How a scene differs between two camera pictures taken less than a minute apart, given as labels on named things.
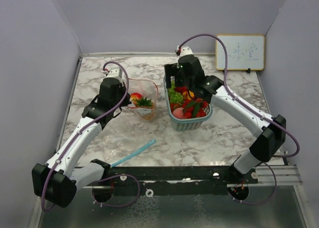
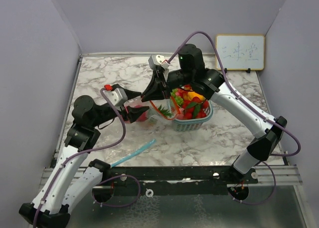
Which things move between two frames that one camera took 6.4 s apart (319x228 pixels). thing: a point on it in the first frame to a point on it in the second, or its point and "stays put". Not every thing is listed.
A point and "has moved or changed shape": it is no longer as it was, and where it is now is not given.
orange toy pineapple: x=147 y=107 to x=153 y=119
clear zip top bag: x=143 y=95 has moved or changed shape
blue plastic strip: x=134 y=153 stays put
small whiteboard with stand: x=245 y=52 stays put
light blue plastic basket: x=188 y=124 stays put
